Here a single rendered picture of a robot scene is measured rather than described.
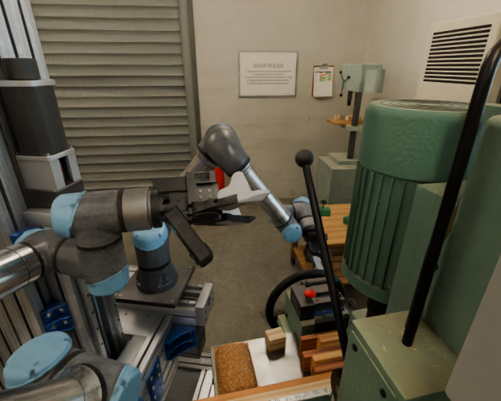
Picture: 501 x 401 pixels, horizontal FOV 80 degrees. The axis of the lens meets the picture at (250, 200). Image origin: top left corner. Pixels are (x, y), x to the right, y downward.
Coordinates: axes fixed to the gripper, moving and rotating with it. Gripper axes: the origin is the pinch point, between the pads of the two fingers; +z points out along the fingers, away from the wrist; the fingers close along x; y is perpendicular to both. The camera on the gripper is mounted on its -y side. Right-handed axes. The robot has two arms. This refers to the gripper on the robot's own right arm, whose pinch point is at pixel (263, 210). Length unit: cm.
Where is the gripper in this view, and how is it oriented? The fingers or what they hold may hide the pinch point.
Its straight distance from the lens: 56.1
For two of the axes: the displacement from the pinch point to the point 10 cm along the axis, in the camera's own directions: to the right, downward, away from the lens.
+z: 9.8, -0.8, 1.9
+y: -1.4, -9.3, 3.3
